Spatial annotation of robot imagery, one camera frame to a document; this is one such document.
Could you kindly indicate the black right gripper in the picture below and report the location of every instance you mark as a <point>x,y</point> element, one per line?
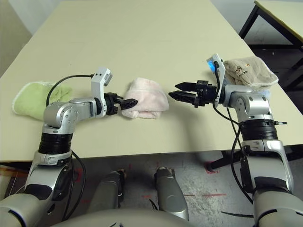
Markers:
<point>206,93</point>

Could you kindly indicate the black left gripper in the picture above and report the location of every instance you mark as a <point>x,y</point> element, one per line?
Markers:
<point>112,104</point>

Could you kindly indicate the pink terry towel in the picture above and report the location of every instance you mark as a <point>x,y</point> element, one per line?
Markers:
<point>149,99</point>

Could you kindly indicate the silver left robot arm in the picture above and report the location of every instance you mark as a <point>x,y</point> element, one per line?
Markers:
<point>59,118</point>

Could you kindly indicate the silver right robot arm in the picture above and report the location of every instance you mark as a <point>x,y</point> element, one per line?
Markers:
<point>255,111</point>

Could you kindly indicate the beige folded towel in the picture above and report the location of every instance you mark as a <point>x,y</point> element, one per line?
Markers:
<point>253,71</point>

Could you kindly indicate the light blue folded towel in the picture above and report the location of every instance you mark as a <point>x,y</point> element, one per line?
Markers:
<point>265,91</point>

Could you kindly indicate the green folded towel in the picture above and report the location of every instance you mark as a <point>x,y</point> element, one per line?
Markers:
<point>30,99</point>

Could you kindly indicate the red floor tape square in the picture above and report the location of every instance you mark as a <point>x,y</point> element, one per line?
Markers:
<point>78,177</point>
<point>208,170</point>

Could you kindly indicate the grey left robot leg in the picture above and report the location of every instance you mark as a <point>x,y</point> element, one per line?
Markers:
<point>105,192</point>

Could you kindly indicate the grey robot leg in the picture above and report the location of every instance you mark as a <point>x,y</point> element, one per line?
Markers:
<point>170,196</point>
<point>105,192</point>

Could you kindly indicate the short black zip tie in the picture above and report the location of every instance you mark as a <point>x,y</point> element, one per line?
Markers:
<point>281,123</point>

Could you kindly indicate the grey right robot leg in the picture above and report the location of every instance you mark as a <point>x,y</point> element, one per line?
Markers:
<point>170,196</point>

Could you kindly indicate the beige robot torso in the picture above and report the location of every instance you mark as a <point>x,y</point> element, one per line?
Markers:
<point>123,218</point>

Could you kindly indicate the long black zip tie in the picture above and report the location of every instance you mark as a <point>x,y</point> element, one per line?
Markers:
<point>237,214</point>

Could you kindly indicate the brown wooden board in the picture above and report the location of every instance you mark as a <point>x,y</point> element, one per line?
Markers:
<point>11,170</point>

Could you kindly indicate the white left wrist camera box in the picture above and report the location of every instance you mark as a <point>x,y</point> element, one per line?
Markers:
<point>98,82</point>

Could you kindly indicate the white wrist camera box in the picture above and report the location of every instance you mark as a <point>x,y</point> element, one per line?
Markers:
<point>98,82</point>
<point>221,75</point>

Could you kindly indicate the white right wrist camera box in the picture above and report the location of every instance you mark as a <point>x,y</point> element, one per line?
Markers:
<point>221,75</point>

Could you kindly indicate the black table leg frame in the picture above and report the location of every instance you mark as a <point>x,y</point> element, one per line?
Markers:
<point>227,160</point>

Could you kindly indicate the beige side table black frame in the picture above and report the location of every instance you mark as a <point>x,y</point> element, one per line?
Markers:
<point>279,14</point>

